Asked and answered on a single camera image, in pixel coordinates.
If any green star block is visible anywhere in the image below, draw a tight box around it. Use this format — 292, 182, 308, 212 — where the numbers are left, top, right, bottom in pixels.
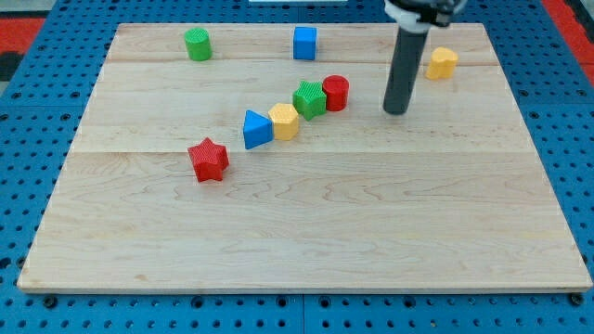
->
292, 81, 327, 121

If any red star block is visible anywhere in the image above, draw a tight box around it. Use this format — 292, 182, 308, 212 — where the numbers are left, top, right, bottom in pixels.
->
187, 137, 229, 182

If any blue cube block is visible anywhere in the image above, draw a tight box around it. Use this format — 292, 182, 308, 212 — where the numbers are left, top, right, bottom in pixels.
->
292, 26, 317, 60

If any yellow hexagon block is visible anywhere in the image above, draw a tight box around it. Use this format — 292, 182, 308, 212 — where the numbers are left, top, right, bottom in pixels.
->
268, 103, 299, 141

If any blue triangle block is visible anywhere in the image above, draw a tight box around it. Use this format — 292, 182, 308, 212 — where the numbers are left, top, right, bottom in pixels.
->
242, 109, 274, 149

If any wooden board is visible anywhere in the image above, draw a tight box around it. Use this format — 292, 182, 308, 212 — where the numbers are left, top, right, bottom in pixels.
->
18, 23, 592, 294

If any red cylinder block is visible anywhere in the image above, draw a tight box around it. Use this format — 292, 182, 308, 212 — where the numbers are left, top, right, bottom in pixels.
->
322, 75, 350, 111

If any green cylinder block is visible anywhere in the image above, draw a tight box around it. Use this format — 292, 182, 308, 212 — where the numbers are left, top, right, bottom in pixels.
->
184, 27, 213, 61

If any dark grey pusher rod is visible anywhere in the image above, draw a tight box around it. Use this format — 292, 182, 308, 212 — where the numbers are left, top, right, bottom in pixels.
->
382, 29, 428, 115

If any yellow heart block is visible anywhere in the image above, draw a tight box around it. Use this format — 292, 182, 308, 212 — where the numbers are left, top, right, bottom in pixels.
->
425, 46, 458, 80

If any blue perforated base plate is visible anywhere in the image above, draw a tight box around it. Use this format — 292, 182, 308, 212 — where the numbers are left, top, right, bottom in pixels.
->
1, 0, 593, 333

